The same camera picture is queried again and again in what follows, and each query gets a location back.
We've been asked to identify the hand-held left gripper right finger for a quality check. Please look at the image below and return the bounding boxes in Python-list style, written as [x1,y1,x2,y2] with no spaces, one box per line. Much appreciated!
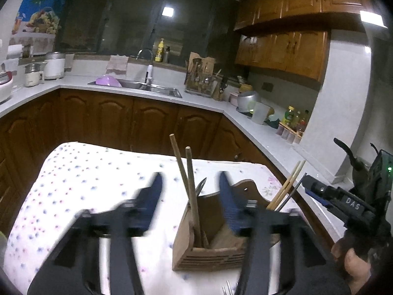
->
[218,171,352,295]

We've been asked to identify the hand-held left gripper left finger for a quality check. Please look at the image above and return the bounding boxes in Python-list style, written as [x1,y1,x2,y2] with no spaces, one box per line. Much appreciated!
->
[27,172,164,295]

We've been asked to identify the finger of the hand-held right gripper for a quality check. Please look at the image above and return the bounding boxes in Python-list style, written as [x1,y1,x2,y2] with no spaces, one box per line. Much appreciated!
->
[307,191,338,212]
[302,175,335,195]

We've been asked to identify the wooden chopstick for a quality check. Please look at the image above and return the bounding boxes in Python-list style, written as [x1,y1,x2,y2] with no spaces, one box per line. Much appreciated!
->
[185,146,203,249]
[270,161,307,211]
[266,160,304,209]
[170,133,192,209]

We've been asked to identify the wooden utensil holder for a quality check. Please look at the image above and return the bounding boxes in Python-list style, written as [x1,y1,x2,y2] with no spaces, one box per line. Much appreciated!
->
[171,178,281,272]

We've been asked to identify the dish rack with utensils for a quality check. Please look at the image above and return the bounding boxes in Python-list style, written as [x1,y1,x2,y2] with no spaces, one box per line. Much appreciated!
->
[184,68,222,97]

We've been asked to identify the person's right hand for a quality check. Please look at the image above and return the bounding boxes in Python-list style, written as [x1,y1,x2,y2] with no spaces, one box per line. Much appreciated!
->
[332,237,374,282]

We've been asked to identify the row of spice jars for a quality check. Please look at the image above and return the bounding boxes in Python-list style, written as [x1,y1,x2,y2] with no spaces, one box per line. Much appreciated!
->
[276,121,304,145]

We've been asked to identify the green yellow-cap bottle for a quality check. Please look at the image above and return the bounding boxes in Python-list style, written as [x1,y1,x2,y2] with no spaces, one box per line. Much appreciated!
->
[284,106,296,127]

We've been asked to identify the floral white tablecloth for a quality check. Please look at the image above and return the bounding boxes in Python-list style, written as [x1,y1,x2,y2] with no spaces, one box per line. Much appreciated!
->
[3,141,295,295]

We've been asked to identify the translucent plastic cup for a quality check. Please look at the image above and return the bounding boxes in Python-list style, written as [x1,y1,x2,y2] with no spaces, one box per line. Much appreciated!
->
[251,102,271,125]

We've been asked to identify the wooden lower cabinets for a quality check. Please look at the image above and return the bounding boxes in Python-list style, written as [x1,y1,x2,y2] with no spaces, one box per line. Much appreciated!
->
[0,88,335,246]

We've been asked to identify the wooden cabinets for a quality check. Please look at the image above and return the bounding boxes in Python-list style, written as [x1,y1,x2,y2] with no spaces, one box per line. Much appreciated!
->
[233,0,372,82]
[0,88,335,246]

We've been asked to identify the metal pot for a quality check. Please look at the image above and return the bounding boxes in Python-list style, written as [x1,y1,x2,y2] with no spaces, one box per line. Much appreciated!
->
[236,90,261,113]

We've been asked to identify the metal sink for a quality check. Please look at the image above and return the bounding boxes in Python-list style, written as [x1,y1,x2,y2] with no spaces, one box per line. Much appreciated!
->
[87,78,183,99]

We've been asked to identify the purple plastic basin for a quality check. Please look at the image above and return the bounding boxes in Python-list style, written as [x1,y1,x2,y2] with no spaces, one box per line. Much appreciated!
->
[95,75,122,87]

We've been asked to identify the metal faucet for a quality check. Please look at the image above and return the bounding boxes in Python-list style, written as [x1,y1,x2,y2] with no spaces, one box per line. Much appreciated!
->
[136,48,154,85]

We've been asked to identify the wooden upper cabinets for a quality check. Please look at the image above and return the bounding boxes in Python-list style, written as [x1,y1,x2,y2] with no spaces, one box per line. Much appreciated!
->
[233,0,372,82]

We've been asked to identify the wooden cutting board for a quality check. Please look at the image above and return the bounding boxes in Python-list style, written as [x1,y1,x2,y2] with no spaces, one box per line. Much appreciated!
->
[187,52,215,74]

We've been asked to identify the beige dish towel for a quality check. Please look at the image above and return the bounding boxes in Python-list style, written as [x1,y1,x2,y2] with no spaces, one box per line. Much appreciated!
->
[106,55,129,75]

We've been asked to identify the yellow bottle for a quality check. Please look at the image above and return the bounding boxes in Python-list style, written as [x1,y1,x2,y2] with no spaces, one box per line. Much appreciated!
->
[154,38,166,62]

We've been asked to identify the white pot with lid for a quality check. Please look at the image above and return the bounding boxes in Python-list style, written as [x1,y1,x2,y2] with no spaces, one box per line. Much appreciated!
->
[43,52,66,80]

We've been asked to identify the small white cooker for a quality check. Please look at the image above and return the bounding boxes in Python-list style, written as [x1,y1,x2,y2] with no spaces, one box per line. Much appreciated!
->
[24,62,46,87]

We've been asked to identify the dark kitchen window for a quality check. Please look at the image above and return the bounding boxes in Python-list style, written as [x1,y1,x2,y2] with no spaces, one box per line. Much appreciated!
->
[55,0,241,65]

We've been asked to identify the white rice cooker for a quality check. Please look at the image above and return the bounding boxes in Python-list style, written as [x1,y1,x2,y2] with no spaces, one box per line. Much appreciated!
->
[0,71,14,103]

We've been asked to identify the white paper roll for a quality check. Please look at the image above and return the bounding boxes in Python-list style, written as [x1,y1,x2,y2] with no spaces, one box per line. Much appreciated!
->
[8,44,23,68]

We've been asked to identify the white wall lamp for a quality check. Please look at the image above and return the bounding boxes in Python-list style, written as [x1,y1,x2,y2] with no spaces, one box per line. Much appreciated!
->
[359,10,387,28]

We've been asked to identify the tropical fruit wall poster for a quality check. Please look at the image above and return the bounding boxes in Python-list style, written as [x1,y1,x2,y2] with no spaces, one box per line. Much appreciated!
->
[9,0,74,48]

